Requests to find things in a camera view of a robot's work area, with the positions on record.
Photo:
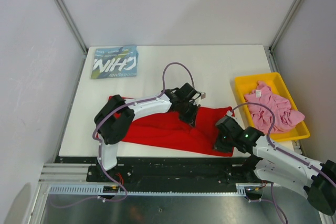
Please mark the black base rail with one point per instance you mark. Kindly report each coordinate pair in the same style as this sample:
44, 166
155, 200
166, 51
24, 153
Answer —
152, 172

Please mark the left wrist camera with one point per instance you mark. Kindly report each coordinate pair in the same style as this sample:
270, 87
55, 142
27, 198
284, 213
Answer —
201, 95

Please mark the folded blue printed t shirt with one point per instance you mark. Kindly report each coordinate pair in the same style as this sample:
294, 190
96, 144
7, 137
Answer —
115, 62

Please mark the pink t shirt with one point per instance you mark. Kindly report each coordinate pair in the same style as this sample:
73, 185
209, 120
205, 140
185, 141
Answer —
267, 107

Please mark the left aluminium frame post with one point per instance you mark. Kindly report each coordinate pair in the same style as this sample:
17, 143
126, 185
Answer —
61, 5

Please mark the grey slotted cable duct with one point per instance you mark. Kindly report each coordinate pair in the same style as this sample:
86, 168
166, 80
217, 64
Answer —
110, 190

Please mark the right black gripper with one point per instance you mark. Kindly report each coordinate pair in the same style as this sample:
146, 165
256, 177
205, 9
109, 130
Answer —
218, 146

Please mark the right aluminium frame post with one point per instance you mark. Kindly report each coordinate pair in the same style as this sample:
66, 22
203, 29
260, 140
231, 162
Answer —
290, 15

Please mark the red t shirt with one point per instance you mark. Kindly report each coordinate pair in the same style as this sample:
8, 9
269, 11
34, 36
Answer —
165, 130

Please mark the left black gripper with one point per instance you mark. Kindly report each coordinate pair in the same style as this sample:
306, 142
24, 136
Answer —
192, 121

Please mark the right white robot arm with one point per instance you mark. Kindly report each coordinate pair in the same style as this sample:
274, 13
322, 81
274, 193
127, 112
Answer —
269, 161

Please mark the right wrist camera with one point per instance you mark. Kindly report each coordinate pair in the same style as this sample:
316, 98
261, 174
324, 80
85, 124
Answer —
230, 114

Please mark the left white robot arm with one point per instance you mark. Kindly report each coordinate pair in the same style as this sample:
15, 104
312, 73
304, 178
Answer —
114, 120

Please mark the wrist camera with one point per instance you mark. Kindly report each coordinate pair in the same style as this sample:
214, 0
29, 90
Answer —
230, 114
201, 95

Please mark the aluminium frame post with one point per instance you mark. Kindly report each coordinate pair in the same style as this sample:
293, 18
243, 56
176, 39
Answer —
61, 5
290, 15

